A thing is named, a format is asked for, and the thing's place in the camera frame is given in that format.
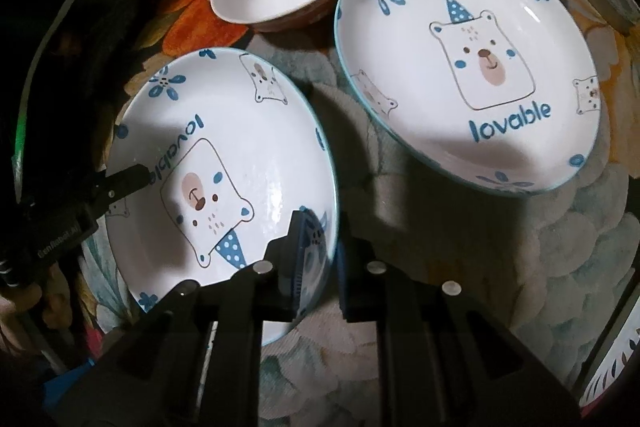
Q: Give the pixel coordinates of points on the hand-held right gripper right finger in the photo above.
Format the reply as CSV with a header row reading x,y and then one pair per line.
x,y
346,282

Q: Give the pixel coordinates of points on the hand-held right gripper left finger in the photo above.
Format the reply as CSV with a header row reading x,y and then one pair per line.
x,y
301,262

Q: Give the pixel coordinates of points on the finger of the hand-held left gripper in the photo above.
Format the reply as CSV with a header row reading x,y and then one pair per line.
x,y
125,183

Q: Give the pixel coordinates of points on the white floral ceramic bowl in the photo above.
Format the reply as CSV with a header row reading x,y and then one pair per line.
x,y
240,167

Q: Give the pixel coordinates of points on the white bear print plate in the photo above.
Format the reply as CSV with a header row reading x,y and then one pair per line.
x,y
425,107

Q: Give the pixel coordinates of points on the floral patterned blanket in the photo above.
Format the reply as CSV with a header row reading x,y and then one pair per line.
x,y
575,247

